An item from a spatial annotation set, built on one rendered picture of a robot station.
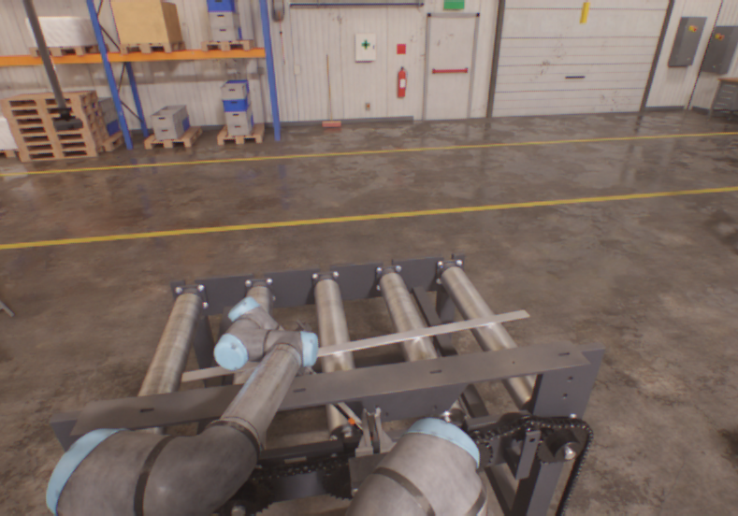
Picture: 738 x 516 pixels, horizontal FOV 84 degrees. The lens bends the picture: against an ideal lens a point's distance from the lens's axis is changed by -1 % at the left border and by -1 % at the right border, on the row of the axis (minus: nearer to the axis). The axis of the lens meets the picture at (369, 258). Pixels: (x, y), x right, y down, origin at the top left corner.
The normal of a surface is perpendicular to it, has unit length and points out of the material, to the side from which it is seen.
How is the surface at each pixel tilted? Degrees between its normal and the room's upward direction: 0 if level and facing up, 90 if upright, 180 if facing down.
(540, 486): 90
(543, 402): 90
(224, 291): 90
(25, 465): 0
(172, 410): 0
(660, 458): 0
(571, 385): 90
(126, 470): 26
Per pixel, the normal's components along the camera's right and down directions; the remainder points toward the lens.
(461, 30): 0.17, 0.47
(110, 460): -0.04, -0.71
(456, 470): 0.51, -0.46
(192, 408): -0.01, -0.88
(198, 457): 0.38, -0.76
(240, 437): 0.62, -0.70
